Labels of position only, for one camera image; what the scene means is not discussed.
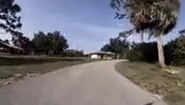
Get small pale building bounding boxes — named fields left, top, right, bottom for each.
left=89, top=49, right=117, bottom=62

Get distant row of trees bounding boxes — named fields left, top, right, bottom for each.
left=63, top=47, right=86, bottom=60

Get trees behind building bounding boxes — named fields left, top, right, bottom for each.
left=99, top=30, right=133, bottom=62

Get grey paved path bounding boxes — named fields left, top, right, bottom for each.
left=0, top=45, right=185, bottom=105

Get clump of dark trees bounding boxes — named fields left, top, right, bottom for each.
left=29, top=28, right=72, bottom=59

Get palm tree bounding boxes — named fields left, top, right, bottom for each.
left=104, top=0, right=182, bottom=71

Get grass verge with dirt edge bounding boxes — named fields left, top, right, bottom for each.
left=0, top=47, right=105, bottom=105

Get dry grass verge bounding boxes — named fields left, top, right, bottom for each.
left=110, top=58, right=185, bottom=105

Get dark low shelter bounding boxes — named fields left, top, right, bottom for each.
left=0, top=40, right=27, bottom=57

